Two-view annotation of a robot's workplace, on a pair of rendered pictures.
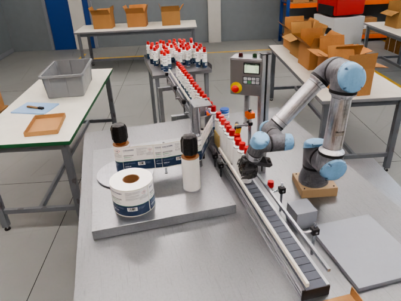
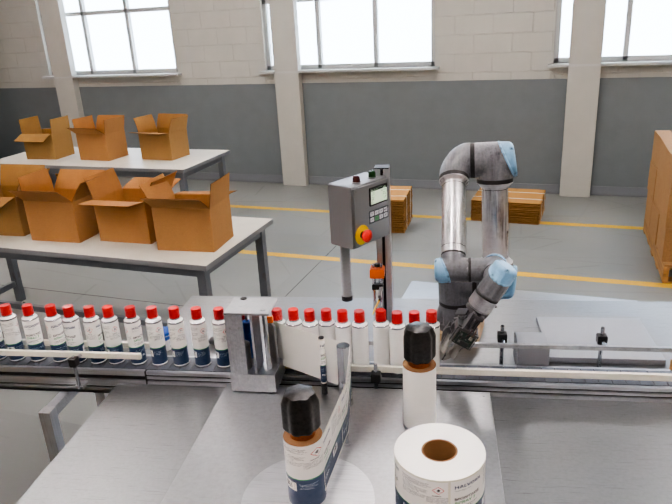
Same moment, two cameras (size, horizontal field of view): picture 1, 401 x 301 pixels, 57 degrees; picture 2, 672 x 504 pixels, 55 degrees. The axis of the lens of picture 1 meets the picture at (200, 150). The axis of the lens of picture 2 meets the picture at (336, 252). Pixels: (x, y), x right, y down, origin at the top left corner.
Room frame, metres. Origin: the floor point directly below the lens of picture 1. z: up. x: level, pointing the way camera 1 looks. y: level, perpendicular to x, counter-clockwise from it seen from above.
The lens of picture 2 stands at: (1.21, 1.50, 1.94)
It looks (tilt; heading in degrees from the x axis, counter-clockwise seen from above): 20 degrees down; 292
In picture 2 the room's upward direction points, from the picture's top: 3 degrees counter-clockwise
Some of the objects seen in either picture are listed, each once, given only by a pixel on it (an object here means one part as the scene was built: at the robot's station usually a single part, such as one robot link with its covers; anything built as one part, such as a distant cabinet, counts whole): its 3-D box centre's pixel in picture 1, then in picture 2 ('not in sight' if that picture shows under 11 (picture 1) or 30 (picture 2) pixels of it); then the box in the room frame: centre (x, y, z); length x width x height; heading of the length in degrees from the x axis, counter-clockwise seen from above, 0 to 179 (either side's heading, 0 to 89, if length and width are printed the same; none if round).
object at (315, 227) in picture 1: (308, 240); (602, 354); (1.13, -0.42, 0.91); 0.07 x 0.03 x 0.17; 103
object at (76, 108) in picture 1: (64, 136); not in sight; (3.31, 1.33, 0.40); 1.90 x 0.75 x 0.80; 2
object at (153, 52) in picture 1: (174, 52); not in sight; (4.16, 0.24, 0.98); 0.57 x 0.46 x 0.21; 103
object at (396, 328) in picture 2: (238, 155); (397, 341); (1.72, -0.20, 0.98); 0.05 x 0.05 x 0.20
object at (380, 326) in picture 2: (237, 151); (381, 339); (1.77, -0.20, 0.98); 0.05 x 0.05 x 0.20
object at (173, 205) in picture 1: (154, 177); (339, 467); (1.74, 0.26, 0.86); 0.80 x 0.67 x 0.05; 13
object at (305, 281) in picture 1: (252, 199); (492, 371); (1.43, -0.23, 0.91); 1.07 x 0.01 x 0.02; 13
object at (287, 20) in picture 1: (296, 33); not in sight; (4.96, -1.32, 0.97); 0.45 x 0.40 x 0.37; 94
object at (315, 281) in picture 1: (238, 175); (398, 375); (1.72, -0.20, 0.86); 1.65 x 0.08 x 0.04; 13
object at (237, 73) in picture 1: (248, 74); (360, 210); (1.85, -0.26, 1.38); 0.17 x 0.10 x 0.19; 68
